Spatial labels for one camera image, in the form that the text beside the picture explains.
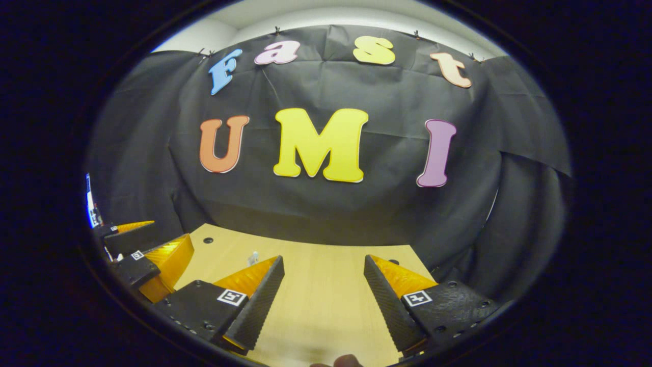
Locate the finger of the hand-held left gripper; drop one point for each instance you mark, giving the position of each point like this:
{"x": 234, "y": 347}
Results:
{"x": 127, "y": 238}
{"x": 133, "y": 267}

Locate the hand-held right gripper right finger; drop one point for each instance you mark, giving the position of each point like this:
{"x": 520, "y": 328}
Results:
{"x": 387, "y": 311}

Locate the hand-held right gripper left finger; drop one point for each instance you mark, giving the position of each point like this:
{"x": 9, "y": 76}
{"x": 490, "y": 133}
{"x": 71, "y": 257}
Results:
{"x": 260, "y": 306}

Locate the white toothpaste tube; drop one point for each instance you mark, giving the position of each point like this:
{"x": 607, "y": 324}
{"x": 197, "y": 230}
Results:
{"x": 253, "y": 260}

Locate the wooden desktop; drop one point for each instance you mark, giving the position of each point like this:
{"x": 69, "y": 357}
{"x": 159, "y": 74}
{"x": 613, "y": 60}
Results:
{"x": 326, "y": 285}

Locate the blue and white object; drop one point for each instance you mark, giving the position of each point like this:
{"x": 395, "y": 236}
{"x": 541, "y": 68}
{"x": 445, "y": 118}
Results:
{"x": 91, "y": 209}

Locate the black backdrop cloth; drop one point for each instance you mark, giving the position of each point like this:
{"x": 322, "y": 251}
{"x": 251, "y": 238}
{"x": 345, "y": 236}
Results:
{"x": 356, "y": 214}

